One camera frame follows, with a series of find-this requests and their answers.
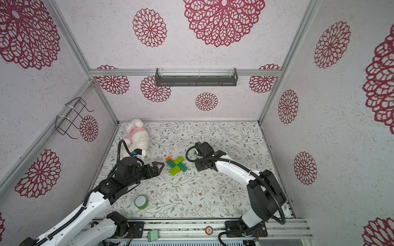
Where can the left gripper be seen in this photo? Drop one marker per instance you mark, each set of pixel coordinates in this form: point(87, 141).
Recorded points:
point(156, 171)

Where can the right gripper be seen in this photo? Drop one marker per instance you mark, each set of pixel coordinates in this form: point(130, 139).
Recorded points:
point(201, 164)

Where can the dark green lego brick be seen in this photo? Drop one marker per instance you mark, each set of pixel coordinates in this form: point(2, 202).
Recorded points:
point(182, 167)
point(171, 164)

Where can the lime lego brick bottom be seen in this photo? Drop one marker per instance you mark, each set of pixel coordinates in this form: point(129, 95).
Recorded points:
point(174, 171)

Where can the lime lego brick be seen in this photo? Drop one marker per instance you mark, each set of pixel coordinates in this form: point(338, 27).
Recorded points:
point(174, 171)
point(179, 160)

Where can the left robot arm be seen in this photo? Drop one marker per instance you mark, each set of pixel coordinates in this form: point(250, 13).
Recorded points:
point(104, 195)

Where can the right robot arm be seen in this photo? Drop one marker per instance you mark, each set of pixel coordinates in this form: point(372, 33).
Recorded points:
point(266, 196)

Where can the green tape roll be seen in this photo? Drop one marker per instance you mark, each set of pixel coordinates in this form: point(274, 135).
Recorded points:
point(141, 202)

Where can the white plush bunny pink shirt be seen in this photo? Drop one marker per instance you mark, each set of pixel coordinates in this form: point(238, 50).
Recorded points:
point(137, 136)

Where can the green connector block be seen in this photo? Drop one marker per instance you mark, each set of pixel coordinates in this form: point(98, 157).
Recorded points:
point(153, 235)

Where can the round orange sticker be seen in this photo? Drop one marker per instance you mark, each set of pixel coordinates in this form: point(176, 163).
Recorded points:
point(209, 230)

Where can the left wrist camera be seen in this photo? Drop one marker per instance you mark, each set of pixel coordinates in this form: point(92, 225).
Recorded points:
point(139, 153)

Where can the black wire basket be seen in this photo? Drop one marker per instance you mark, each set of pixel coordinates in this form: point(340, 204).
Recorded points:
point(63, 123)

